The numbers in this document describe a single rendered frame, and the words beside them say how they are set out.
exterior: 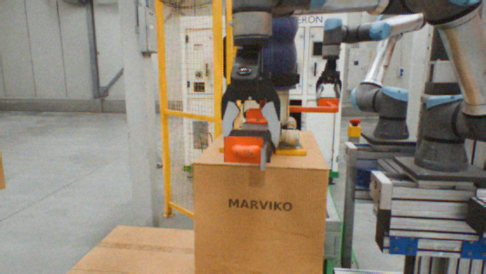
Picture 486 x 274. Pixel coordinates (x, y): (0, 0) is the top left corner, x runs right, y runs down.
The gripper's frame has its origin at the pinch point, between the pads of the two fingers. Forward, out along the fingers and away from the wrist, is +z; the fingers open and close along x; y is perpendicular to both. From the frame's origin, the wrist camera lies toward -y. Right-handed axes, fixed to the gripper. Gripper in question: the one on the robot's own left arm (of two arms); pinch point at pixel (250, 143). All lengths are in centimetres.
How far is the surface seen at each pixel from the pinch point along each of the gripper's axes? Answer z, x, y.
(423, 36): -48, -166, 379
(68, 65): -27, 697, 967
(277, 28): -27, -3, 50
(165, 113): 24, 98, 217
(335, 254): 78, -33, 96
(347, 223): 88, -49, 151
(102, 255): 66, 72, 61
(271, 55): -19, -2, 50
